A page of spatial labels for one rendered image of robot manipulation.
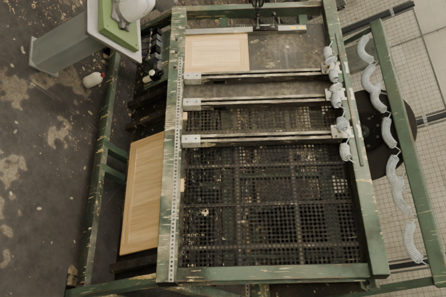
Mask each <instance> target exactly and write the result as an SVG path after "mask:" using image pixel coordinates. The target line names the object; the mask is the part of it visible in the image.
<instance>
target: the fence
mask: <svg viewBox="0 0 446 297"><path fill-rule="evenodd" d="M299 26H305V29H299ZM289 27H296V29H289ZM306 30H307V29H306V25H289V26H278V30H268V31H253V27H234V28H215V29H186V33H185V34H186V36H196V35H215V34H248V35H257V34H293V33H306Z"/></svg>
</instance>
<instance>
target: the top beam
mask: <svg viewBox="0 0 446 297"><path fill-rule="evenodd" d="M321 2H322V9H321V12H322V16H323V23H324V27H325V34H326V38H327V46H329V45H330V43H331V42H332V44H331V45H330V48H332V55H333V56H336V58H337V54H338V48H337V45H336V38H335V33H338V36H339V40H340V47H341V50H342V57H343V60H344V62H347V65H348V61H347V57H346V51H345V47H344V41H343V37H342V31H341V27H340V21H339V17H338V11H337V8H336V2H335V0H321ZM348 71H349V67H348ZM338 76H339V80H338V82H339V83H340V84H342V82H343V81H344V80H343V76H342V74H338ZM346 77H347V81H348V87H349V88H352V91H353V95H354V90H353V86H352V81H351V77H350V71H349V73H348V74H346ZM341 101H342V104H341V107H343V108H345V109H343V108H341V107H339V108H338V109H339V113H340V117H342V114H343V113H344V110H346V111H345V113H344V116H343V117H344V118H345V119H346V120H347V121H348V122H349V119H351V118H350V111H349V107H348V101H347V100H341ZM351 101H352V108H353V112H354V118H355V121H356V125H360V120H359V116H358V110H357V106H356V100H355V96H354V100H351ZM360 131H361V135H362V130H361V126H360ZM359 142H360V148H361V152H362V158H363V162H364V166H360V163H359V159H358V153H357V149H356V143H355V138H349V140H348V142H347V144H348V145H349V147H350V153H351V155H352V156H351V158H350V159H351V160H352V161H353V162H355V163H353V162H351V161H348V165H349V169H350V177H351V180H352V188H353V192H354V199H355V203H356V210H357V214H358V222H359V226H360V233H361V237H362V244H363V248H364V256H365V259H366V263H368V264H369V269H370V278H369V279H370V280H374V279H387V278H388V277H389V276H390V268H389V264H388V258H387V254H386V248H385V244H384V238H383V235H382V229H381V225H380V219H379V215H378V209H377V205H376V199H375V195H374V189H373V185H372V179H371V175H370V169H369V165H368V160H367V156H366V150H365V146H364V140H363V136H362V138H359Z"/></svg>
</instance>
